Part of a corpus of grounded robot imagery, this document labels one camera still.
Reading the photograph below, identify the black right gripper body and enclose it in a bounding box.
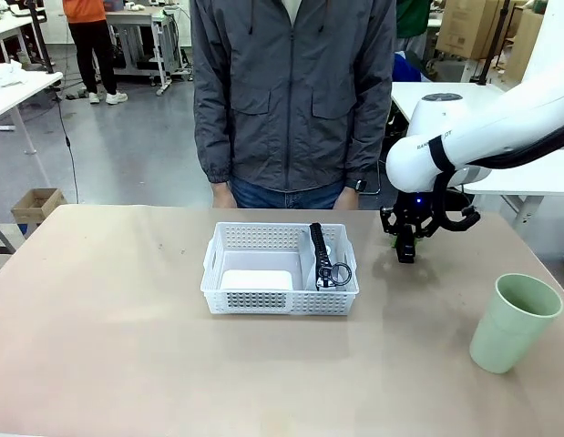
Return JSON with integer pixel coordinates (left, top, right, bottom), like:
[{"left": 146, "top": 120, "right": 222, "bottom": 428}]
[{"left": 393, "top": 190, "right": 436, "bottom": 229}]

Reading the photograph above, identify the black strap with ring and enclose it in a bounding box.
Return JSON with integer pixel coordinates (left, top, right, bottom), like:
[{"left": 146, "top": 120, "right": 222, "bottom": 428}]
[{"left": 300, "top": 221, "right": 354, "bottom": 291}]

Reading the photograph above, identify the pale green plastic cup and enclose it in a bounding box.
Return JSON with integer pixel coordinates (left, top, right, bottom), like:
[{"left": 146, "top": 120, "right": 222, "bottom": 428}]
[{"left": 468, "top": 272, "right": 564, "bottom": 375}]

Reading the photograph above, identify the white rectangular box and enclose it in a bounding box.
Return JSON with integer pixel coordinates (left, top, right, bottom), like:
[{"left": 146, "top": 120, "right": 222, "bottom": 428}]
[{"left": 219, "top": 269, "right": 295, "bottom": 292}]

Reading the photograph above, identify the white perforated plastic basket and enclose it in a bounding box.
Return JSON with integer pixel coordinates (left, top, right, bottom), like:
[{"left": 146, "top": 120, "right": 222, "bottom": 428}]
[{"left": 200, "top": 221, "right": 360, "bottom": 316}]

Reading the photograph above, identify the person's left hand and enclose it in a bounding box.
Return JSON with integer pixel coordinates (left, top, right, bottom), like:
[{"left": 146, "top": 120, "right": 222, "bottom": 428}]
[{"left": 332, "top": 187, "right": 361, "bottom": 210}]

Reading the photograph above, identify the person's right hand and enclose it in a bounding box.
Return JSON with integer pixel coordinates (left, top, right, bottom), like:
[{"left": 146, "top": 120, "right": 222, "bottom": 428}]
[{"left": 211, "top": 181, "right": 239, "bottom": 209}]

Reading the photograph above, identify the large white side table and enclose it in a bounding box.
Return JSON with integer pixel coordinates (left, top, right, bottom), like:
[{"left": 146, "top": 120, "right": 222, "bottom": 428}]
[{"left": 390, "top": 81, "right": 564, "bottom": 238}]

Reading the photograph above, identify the blue chair back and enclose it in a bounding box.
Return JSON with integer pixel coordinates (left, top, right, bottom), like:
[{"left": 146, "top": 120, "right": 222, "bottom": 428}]
[{"left": 393, "top": 50, "right": 428, "bottom": 83}]

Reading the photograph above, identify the person in grey jacket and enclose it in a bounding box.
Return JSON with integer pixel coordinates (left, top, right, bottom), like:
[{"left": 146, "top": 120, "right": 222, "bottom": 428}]
[{"left": 189, "top": 0, "right": 398, "bottom": 209}]

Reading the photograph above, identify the large brown cardboard box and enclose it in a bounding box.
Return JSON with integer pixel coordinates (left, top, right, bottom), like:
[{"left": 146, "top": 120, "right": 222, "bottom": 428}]
[{"left": 435, "top": 0, "right": 515, "bottom": 60}]

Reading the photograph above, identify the person in green top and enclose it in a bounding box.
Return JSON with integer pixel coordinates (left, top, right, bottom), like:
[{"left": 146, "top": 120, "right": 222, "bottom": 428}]
[{"left": 395, "top": 0, "right": 436, "bottom": 40}]

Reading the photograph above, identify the tall brown cardboard box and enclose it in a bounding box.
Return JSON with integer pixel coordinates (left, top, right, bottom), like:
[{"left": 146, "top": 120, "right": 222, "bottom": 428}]
[{"left": 508, "top": 6, "right": 545, "bottom": 83}]

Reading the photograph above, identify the white background workbench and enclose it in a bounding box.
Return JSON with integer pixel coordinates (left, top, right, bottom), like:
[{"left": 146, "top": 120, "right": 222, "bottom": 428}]
[{"left": 103, "top": 6, "right": 194, "bottom": 97}]

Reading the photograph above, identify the person in orange top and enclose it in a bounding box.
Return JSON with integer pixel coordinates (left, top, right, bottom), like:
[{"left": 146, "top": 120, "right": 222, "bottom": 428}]
[{"left": 62, "top": 0, "right": 128, "bottom": 106}]

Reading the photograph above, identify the small open cardboard box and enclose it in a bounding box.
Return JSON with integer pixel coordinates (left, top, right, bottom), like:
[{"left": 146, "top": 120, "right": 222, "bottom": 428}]
[{"left": 11, "top": 188, "right": 67, "bottom": 227}]

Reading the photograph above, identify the black stand pole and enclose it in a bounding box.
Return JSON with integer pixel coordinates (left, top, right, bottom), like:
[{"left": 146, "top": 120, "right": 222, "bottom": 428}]
[{"left": 28, "top": 0, "right": 55, "bottom": 75}]

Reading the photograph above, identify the white table with cloth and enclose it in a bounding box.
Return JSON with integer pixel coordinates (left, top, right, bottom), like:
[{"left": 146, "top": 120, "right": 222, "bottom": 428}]
[{"left": 0, "top": 70, "right": 64, "bottom": 156}]

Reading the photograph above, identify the crumpled white cloth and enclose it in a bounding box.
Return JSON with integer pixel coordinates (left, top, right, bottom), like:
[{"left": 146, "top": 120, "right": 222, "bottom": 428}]
[{"left": 0, "top": 62, "right": 30, "bottom": 88}]

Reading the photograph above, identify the thin black hanging cable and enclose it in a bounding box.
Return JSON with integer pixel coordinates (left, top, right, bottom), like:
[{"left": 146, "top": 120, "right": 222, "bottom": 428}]
[{"left": 53, "top": 88, "right": 81, "bottom": 204}]

